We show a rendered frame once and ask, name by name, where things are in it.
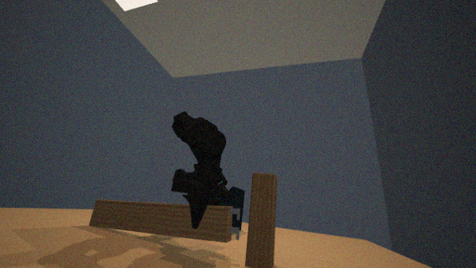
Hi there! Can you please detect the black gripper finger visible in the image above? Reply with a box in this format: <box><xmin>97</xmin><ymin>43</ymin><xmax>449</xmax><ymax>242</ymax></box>
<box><xmin>207</xmin><ymin>198</ymin><xmax>221</xmax><ymax>206</ymax></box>
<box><xmin>182</xmin><ymin>195</ymin><xmax>210</xmax><ymax>229</ymax></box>

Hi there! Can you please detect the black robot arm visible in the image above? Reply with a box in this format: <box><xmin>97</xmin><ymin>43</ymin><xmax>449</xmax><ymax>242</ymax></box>
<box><xmin>172</xmin><ymin>111</ymin><xmax>228</xmax><ymax>188</ymax></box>

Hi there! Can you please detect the brown wooden post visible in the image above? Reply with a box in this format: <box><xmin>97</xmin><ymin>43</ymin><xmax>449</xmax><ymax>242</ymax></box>
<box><xmin>245</xmin><ymin>173</ymin><xmax>277</xmax><ymax>268</ymax></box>

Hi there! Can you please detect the brown wooden rail with steel hooks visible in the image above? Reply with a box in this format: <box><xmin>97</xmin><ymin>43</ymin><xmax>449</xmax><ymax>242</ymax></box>
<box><xmin>89</xmin><ymin>200</ymin><xmax>240</xmax><ymax>243</ymax></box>

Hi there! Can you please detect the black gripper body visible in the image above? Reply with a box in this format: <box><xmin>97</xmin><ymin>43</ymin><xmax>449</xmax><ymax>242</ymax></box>
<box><xmin>171</xmin><ymin>160</ymin><xmax>229</xmax><ymax>199</ymax></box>

